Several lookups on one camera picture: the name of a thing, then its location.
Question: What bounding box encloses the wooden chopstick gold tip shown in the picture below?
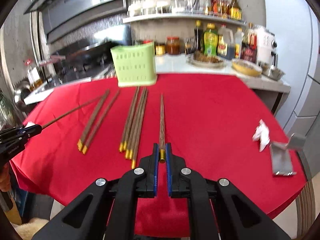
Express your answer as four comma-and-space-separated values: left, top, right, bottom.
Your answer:
77, 89, 110, 152
125, 87, 146, 159
119, 87, 139, 153
122, 87, 146, 152
131, 89, 148, 169
81, 90, 120, 155

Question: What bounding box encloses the person's left hand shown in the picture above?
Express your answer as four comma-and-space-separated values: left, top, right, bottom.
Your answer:
0, 164, 11, 192

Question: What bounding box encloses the oil bottle red cap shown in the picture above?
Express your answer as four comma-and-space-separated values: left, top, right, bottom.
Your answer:
25, 59, 43, 90

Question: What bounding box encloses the red tablecloth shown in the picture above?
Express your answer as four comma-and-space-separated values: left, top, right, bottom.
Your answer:
9, 74, 305, 239

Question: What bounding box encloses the wok on stove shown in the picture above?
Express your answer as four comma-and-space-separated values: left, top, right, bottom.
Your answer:
39, 40, 118, 74

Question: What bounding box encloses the white crumpled tissue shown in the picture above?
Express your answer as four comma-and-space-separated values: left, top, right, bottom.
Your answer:
252, 119, 270, 152

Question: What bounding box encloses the green plastic utensil holder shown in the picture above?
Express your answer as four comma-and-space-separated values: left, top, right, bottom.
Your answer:
111, 42, 157, 87

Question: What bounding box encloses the plate of food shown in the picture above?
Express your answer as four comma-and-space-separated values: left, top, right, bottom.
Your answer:
187, 51, 226, 68

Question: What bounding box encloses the red lid sauce jar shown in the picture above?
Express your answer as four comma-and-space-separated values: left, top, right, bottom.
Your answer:
166, 36, 180, 55

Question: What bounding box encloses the yellow bowl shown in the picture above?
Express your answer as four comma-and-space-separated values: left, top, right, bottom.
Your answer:
231, 59, 263, 77

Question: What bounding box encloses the range hood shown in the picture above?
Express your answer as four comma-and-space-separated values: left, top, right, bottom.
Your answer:
24, 0, 128, 43

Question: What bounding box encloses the large vinegar jug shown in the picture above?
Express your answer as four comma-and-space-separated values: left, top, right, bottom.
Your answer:
217, 24, 235, 60

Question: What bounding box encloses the dark soy sauce bottle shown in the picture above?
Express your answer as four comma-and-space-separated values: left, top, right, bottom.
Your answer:
194, 20, 203, 52

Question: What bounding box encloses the green bottle yellow cap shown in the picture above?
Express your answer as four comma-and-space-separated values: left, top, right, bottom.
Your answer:
203, 23, 218, 56

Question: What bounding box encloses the steel bowl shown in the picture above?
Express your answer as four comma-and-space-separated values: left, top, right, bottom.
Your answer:
259, 62, 285, 81

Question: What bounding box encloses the dark red label bottle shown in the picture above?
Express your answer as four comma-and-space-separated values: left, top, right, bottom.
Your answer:
240, 22, 257, 63

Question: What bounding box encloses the clear oil bottle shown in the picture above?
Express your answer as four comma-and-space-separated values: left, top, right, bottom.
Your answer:
234, 27, 244, 59

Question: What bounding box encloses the white air fryer appliance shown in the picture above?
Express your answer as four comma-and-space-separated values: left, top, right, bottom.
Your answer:
253, 24, 278, 66

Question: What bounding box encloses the tall brown sauce bottle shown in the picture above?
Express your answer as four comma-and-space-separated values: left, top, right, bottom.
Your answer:
229, 0, 242, 21

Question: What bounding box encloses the white refrigerator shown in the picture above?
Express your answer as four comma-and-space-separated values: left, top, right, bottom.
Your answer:
265, 0, 319, 176

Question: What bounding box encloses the metal bracket clamp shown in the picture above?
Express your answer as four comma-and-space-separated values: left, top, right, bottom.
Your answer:
270, 133, 306, 176

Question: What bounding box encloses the wall shelf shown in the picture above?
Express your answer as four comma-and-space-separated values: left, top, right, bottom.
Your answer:
123, 12, 247, 27

